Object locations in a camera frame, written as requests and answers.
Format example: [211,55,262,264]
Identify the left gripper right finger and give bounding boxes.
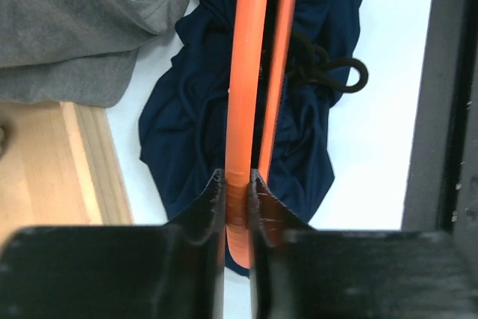
[248,170,477,318]

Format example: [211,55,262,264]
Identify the navy blue shorts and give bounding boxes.
[137,0,373,279]

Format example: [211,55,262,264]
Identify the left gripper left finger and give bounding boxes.
[1,170,226,318]

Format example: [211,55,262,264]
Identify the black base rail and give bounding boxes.
[402,0,477,232]

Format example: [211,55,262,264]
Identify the grey shorts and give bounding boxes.
[1,0,189,108]

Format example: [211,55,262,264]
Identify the wooden clothes rack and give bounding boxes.
[1,102,133,233]

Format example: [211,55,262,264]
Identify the orange plastic hanger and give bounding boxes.
[225,0,296,268]

